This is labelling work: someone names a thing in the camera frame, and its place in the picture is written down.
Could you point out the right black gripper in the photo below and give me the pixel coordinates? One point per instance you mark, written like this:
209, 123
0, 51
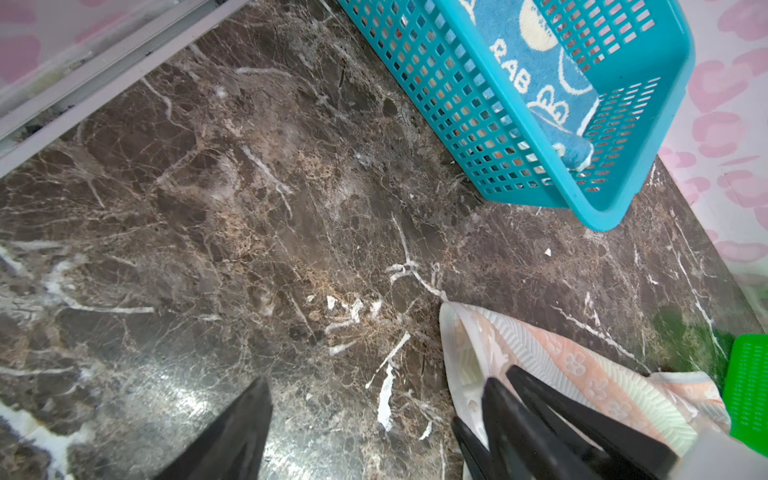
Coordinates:
613, 450

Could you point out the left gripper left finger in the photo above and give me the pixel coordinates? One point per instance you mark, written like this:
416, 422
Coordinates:
232, 446

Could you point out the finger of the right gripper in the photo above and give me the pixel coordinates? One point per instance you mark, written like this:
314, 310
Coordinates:
476, 456

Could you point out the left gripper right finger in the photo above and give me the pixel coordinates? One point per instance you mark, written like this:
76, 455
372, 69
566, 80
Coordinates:
521, 445

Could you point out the pale pink patterned towel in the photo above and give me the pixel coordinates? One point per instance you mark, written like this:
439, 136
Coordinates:
672, 408

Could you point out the blue patterned towel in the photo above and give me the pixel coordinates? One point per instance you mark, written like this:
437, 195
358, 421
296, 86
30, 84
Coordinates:
554, 89

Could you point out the green plastic basket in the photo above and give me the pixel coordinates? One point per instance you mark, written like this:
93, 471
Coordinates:
745, 391

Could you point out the left diagonal aluminium strut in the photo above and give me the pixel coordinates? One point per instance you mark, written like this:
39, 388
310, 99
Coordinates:
62, 60

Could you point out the teal plastic basket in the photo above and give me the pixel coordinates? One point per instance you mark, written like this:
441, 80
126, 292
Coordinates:
638, 56

